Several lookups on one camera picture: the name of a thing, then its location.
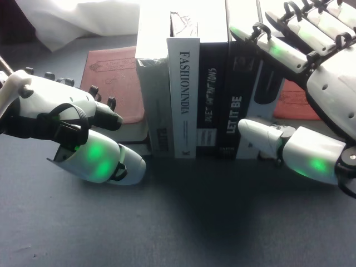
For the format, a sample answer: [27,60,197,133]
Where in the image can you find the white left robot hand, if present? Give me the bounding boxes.
[12,68,147,186]

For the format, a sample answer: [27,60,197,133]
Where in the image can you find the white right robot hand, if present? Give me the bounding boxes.
[229,0,356,199]

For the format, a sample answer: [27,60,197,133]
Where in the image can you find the black LET IT BE book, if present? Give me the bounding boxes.
[216,0,266,160]

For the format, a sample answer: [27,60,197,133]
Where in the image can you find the bright red embossed book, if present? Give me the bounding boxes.
[272,80,323,121]

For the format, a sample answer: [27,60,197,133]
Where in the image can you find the white book with black oval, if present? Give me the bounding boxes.
[235,0,286,160]

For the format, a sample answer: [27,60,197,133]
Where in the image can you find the faded pink embossed book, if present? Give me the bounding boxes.
[80,46,149,145]

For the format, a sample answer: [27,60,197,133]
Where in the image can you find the pale grey standing book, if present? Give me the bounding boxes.
[135,0,175,160]

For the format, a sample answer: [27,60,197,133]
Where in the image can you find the white FASHIONINDIA book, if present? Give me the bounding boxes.
[166,0,201,160]

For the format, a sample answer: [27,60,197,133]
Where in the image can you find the black book with scribbled title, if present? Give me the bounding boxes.
[196,0,229,156]

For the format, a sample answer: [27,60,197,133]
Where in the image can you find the grey table cloth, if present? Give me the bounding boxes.
[0,11,356,267]

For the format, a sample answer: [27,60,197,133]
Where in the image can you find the white draped cloth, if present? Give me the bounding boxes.
[13,0,143,53]

